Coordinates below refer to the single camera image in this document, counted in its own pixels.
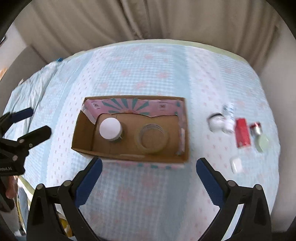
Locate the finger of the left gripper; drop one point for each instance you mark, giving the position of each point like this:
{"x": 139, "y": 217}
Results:
{"x": 8, "y": 119}
{"x": 35, "y": 137}

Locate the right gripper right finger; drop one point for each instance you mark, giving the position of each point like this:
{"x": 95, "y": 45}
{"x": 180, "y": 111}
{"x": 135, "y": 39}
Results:
{"x": 254, "y": 221}

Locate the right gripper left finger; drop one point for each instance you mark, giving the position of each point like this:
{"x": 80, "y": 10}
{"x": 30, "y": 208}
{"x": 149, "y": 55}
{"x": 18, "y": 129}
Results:
{"x": 43, "y": 221}

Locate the white earbuds case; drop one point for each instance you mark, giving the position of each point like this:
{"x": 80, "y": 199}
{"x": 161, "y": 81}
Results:
{"x": 236, "y": 165}

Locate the red silver cream jar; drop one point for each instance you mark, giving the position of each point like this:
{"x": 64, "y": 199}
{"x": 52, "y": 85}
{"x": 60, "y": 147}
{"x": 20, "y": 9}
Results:
{"x": 255, "y": 129}

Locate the white medicine bottle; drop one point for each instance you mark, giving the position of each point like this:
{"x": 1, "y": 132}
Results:
{"x": 229, "y": 120}

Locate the pale green round jar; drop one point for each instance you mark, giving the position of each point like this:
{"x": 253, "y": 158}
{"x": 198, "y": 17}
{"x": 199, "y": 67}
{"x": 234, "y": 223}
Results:
{"x": 262, "y": 143}

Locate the white lidded jar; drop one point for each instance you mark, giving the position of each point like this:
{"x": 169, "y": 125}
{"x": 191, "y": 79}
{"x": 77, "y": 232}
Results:
{"x": 110, "y": 129}

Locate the red rectangular box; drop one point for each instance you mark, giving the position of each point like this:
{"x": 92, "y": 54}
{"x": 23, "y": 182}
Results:
{"x": 242, "y": 133}

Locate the open cardboard box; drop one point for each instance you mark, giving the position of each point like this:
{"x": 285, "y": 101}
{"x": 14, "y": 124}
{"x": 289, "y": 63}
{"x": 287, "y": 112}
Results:
{"x": 133, "y": 112}

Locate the white black round case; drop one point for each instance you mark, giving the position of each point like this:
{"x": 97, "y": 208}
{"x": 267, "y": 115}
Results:
{"x": 216, "y": 122}

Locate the clear tape roll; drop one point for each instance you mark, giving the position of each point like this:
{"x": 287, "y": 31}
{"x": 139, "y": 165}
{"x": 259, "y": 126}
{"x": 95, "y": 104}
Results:
{"x": 151, "y": 138}

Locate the beige curtain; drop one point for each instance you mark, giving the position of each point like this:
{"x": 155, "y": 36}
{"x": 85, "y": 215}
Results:
{"x": 62, "y": 28}

